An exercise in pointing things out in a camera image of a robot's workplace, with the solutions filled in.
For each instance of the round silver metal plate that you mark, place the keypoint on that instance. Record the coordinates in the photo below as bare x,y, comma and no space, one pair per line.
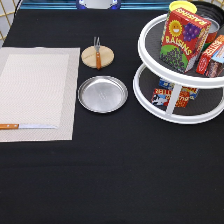
102,94

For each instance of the wooden handled fork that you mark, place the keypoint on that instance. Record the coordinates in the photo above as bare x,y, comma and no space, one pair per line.
98,57

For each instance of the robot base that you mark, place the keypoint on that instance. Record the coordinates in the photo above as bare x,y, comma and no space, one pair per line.
98,4

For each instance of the small box lower shelf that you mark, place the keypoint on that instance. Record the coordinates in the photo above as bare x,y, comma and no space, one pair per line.
161,97

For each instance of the blue yellow box lower shelf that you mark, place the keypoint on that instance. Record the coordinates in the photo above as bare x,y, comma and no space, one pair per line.
193,92

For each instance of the round wooden coaster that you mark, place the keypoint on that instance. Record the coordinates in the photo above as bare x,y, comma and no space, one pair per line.
88,56

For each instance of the white two-tier turntable rack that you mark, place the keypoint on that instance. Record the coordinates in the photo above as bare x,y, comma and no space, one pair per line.
207,105

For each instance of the beige woven placemat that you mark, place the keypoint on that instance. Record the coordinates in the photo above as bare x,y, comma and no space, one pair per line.
38,86

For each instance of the red raisins box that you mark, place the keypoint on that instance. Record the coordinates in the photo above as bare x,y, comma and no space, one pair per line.
184,39

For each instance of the yellow lidded container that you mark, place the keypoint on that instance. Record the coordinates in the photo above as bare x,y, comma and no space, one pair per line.
183,4

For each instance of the red butter box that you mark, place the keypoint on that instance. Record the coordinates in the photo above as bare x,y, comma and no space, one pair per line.
212,59

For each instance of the red can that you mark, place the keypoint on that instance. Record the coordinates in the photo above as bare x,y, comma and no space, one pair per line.
211,32

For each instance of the wooden handled knife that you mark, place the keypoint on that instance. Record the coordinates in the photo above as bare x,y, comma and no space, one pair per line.
25,126

